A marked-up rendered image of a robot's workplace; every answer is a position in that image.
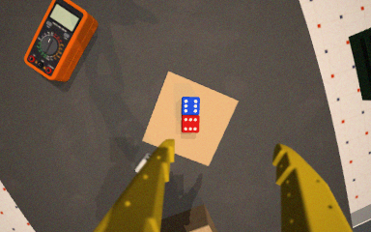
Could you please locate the blue die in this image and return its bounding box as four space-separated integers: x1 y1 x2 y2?
182 97 200 115

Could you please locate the red die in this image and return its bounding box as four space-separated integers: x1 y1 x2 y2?
182 114 200 132

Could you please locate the peach flat mat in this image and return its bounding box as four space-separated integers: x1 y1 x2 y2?
142 72 238 166

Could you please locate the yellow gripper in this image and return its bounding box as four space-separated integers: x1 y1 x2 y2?
93 139 353 232

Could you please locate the orange digital multimeter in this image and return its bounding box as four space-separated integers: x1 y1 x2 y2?
24 0 98 82

